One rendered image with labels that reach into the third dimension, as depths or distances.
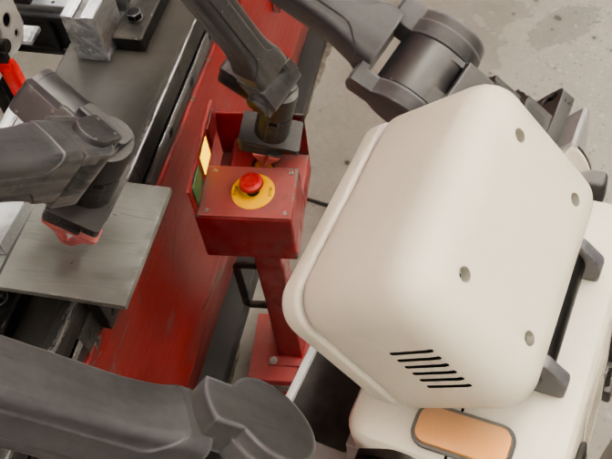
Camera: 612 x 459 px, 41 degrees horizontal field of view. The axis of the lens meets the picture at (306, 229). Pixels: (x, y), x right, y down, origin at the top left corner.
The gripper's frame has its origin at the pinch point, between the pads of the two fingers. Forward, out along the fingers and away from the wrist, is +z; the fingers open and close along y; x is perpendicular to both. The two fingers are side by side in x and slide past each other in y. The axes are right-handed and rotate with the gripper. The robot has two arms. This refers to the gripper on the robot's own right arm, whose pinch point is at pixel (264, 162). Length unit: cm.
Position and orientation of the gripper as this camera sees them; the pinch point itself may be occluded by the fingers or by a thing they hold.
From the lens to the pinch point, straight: 142.4
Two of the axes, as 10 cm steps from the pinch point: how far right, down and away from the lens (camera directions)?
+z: -1.8, 5.1, 8.4
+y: -9.8, -1.9, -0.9
